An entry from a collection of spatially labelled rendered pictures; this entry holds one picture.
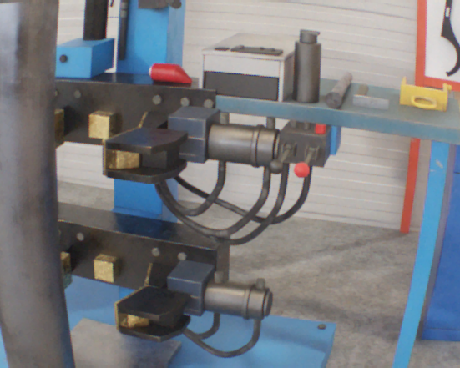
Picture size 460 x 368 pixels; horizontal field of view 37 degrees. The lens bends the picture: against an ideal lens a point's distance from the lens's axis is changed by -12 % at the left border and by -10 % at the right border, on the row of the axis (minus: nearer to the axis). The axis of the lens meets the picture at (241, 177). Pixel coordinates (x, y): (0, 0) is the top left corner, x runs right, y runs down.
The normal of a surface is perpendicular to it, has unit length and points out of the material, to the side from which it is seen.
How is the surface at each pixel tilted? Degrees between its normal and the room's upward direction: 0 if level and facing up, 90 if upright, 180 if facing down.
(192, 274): 0
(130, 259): 90
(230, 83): 90
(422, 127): 90
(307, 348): 0
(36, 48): 90
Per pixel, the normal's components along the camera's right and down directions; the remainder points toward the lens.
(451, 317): -0.26, 0.31
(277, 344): 0.04, -0.94
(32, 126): 0.68, 0.27
